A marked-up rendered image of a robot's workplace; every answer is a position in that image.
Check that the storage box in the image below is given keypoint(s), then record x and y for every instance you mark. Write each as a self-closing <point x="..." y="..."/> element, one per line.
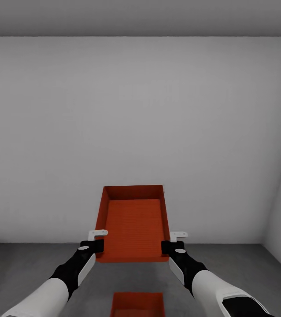
<point x="136" y="220"/>
<point x="138" y="301"/>

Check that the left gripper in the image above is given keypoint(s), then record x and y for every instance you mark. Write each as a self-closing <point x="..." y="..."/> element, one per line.
<point x="98" y="244"/>

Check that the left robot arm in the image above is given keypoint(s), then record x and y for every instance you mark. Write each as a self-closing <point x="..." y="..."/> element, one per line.
<point x="51" y="297"/>

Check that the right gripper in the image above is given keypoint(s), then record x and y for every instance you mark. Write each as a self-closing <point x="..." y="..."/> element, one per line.
<point x="166" y="246"/>

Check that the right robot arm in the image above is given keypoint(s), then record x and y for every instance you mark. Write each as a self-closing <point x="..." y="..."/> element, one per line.
<point x="216" y="297"/>

